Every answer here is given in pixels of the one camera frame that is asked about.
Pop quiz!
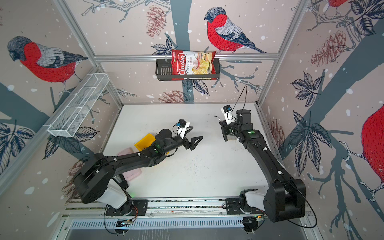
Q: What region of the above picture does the red cassava chips bag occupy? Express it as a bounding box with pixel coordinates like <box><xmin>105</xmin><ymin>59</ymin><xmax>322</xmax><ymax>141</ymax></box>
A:
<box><xmin>172</xmin><ymin>50</ymin><xmax>216</xmax><ymax>75</ymax></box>

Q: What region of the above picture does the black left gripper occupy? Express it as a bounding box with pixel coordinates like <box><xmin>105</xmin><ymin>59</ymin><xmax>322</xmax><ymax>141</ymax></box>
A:
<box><xmin>162</xmin><ymin>134</ymin><xmax>203</xmax><ymax>155</ymax></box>

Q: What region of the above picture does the yellow plastic bin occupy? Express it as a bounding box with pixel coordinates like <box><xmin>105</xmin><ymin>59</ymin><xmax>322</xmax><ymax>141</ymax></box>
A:
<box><xmin>135</xmin><ymin>134</ymin><xmax>156</xmax><ymax>152</ymax></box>

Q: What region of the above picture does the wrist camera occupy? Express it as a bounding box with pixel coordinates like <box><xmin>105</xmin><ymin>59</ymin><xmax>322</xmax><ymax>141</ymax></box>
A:
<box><xmin>221</xmin><ymin>105</ymin><xmax>235</xmax><ymax>124</ymax></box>
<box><xmin>176</xmin><ymin>120</ymin><xmax>190</xmax><ymax>138</ymax></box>

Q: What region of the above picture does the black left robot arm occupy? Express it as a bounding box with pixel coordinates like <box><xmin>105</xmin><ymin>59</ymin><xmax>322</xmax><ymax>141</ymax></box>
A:
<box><xmin>73</xmin><ymin>127</ymin><xmax>203</xmax><ymax>216</ymax></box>

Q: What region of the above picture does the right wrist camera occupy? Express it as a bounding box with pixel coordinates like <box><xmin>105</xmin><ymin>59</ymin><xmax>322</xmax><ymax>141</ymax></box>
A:
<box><xmin>221</xmin><ymin>105</ymin><xmax>235</xmax><ymax>124</ymax></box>

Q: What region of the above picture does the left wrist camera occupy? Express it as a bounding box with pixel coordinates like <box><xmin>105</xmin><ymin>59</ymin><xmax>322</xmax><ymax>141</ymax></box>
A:
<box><xmin>176</xmin><ymin>120</ymin><xmax>190</xmax><ymax>138</ymax></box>

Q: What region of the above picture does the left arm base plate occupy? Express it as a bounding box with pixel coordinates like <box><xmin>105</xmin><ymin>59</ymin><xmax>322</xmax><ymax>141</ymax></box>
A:
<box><xmin>106</xmin><ymin>199</ymin><xmax>149</xmax><ymax>217</ymax></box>

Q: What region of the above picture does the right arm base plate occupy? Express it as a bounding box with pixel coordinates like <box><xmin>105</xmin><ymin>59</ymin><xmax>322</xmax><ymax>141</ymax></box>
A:
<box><xmin>223</xmin><ymin>198</ymin><xmax>265</xmax><ymax>215</ymax></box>

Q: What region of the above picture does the black wire wall basket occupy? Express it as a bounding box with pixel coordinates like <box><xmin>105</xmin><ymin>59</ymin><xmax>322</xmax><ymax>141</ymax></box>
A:
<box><xmin>155</xmin><ymin>58</ymin><xmax>221</xmax><ymax>81</ymax></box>

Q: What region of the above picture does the white wire mesh shelf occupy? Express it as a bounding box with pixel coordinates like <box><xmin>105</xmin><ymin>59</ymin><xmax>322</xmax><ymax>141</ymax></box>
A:
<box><xmin>48</xmin><ymin>73</ymin><xmax>110</xmax><ymax>137</ymax></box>

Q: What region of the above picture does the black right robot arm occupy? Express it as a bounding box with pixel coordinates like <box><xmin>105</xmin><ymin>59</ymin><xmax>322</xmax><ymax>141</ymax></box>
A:
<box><xmin>220</xmin><ymin>105</ymin><xmax>306</xmax><ymax>223</ymax></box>

